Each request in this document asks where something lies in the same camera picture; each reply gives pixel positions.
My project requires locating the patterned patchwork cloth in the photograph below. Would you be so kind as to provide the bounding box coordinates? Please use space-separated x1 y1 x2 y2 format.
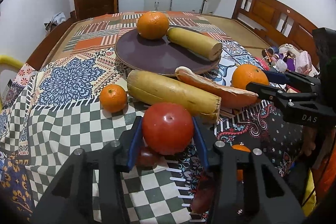
1 48 302 223

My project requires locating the small dark red fruit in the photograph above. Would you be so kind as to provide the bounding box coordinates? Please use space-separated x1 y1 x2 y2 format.
135 146 161 168

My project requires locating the striped patchwork blanket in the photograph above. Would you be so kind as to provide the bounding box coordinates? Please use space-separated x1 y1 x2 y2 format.
62 11 230 55

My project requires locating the yellow foam tube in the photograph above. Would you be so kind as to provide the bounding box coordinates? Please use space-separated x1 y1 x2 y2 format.
0 54 25 111

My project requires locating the dark purple plate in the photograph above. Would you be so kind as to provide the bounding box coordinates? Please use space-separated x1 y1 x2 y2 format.
114 30 221 76

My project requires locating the red tomato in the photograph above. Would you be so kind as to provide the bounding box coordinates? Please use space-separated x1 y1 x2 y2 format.
142 102 194 155

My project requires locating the long yellow banana piece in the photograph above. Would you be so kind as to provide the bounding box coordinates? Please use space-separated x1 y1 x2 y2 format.
127 70 222 124

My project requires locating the orange on plate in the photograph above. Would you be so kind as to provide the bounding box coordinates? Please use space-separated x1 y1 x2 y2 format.
137 11 169 40

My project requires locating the small orange mandarin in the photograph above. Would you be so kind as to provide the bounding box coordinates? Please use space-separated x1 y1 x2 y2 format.
100 84 127 113

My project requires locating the large orange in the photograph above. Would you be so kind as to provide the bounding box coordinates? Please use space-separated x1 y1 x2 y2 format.
231 64 269 89

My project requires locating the banana piece on plate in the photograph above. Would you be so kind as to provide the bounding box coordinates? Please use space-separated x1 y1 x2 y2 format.
166 27 222 61

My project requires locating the wooden bed headboard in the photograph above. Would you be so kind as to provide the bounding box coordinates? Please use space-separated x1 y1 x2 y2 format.
232 0 319 66

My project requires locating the small orange under gripper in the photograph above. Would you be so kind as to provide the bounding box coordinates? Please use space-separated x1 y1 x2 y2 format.
232 144 252 182

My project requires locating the pile of toys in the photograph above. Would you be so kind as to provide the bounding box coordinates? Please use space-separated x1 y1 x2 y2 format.
260 44 318 77

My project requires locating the clothes heap in corner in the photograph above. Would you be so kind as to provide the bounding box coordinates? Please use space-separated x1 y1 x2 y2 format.
45 12 66 35

